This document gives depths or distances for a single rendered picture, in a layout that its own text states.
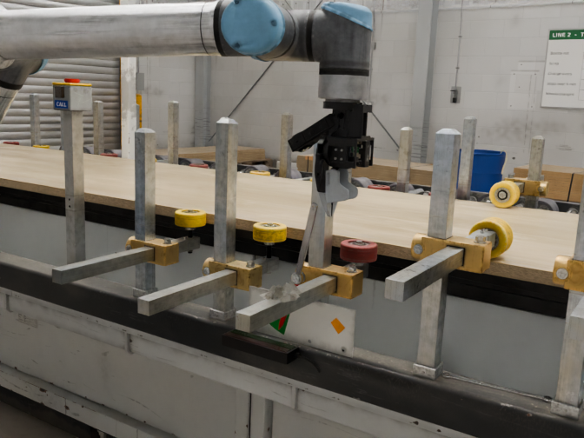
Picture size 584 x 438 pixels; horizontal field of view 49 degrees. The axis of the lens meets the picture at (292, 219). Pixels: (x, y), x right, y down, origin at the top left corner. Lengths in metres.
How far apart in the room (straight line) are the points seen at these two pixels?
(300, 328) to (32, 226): 1.22
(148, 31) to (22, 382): 1.73
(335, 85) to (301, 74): 9.32
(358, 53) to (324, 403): 0.74
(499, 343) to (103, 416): 1.34
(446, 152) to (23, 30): 0.76
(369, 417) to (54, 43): 0.94
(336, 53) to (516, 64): 7.66
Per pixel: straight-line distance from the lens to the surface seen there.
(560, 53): 8.59
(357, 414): 1.41
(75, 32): 1.18
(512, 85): 8.77
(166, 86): 11.44
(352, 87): 1.14
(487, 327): 1.44
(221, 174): 1.43
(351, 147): 1.16
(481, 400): 1.23
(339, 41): 1.15
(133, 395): 2.19
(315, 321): 1.35
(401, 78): 9.45
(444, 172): 1.18
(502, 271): 1.36
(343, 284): 1.29
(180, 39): 1.09
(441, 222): 1.19
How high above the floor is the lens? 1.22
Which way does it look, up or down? 11 degrees down
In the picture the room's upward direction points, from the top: 2 degrees clockwise
